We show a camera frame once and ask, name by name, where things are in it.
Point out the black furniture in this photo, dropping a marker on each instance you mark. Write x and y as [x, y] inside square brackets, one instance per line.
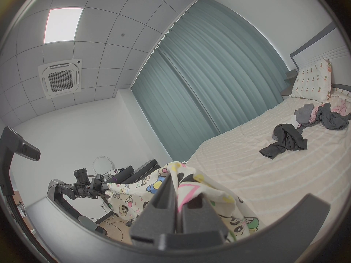
[139, 171]

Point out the black garment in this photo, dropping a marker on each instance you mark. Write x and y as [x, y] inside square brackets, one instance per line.
[290, 141]

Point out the bed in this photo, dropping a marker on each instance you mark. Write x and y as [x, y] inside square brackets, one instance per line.
[246, 174]

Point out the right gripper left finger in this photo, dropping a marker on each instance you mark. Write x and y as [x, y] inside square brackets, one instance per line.
[160, 209]

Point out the grey bedside table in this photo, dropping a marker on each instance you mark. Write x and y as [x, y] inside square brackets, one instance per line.
[290, 82]

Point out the white printed pyjama garment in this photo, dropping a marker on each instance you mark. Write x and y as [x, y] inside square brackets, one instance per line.
[131, 193]

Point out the white printed pillow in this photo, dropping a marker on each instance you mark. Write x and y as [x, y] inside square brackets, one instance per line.
[309, 83]

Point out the blue-green curtain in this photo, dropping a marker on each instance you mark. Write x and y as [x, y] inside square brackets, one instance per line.
[205, 78]

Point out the ceiling light panel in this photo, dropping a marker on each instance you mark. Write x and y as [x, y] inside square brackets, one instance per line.
[63, 25]

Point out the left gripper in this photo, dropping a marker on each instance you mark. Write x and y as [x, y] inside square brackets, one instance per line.
[100, 188]

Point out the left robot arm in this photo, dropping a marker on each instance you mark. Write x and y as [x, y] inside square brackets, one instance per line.
[60, 199]

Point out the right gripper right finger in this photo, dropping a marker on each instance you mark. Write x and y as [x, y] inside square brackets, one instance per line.
[203, 218]

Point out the pile of clothes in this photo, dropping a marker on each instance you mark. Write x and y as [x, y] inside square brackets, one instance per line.
[331, 118]

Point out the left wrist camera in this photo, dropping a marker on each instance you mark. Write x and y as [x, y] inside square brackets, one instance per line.
[100, 177]

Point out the ceiling air conditioner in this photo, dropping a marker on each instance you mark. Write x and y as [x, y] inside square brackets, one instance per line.
[60, 78]

